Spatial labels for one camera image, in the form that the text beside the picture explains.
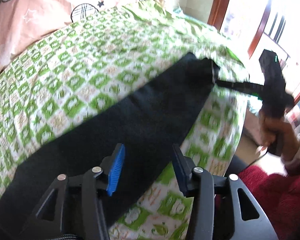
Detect wooden window frame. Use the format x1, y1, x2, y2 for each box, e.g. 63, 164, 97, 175
209, 0, 300, 101

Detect right hand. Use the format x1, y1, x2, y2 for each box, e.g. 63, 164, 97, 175
259, 110, 300, 161

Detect red sleeve forearm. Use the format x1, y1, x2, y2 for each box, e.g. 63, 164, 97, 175
237, 137, 300, 240

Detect green checkered bed sheet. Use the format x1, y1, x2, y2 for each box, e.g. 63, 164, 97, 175
0, 0, 249, 239

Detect black pants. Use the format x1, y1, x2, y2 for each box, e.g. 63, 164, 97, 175
0, 53, 217, 234

